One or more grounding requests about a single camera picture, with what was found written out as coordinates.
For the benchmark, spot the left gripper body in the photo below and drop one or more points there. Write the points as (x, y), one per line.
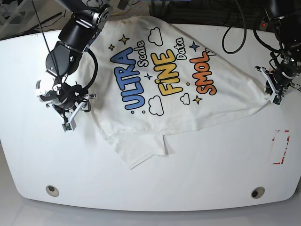
(287, 68)

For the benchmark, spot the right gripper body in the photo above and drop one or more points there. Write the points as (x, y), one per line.
(65, 99)

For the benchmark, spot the white printed T-shirt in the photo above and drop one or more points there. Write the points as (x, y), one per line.
(155, 80)

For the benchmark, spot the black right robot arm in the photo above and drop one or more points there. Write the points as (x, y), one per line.
(85, 24)

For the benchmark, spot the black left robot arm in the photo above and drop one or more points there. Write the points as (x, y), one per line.
(285, 22)

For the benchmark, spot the white power strip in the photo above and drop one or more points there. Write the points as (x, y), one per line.
(264, 23)

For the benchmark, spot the red tape rectangle marking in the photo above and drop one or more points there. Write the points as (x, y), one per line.
(279, 146)

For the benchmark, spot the left table grommet hole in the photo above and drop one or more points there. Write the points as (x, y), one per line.
(52, 191)

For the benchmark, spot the table grommet hole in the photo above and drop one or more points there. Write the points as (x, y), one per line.
(258, 192)
(52, 191)

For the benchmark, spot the right table grommet hole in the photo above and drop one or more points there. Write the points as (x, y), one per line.
(258, 192)

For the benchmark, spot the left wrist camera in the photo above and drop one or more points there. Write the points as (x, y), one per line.
(276, 99)

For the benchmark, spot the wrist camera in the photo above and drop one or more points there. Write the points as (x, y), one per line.
(69, 126)
(276, 99)

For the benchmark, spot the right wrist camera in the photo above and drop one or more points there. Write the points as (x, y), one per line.
(69, 126)

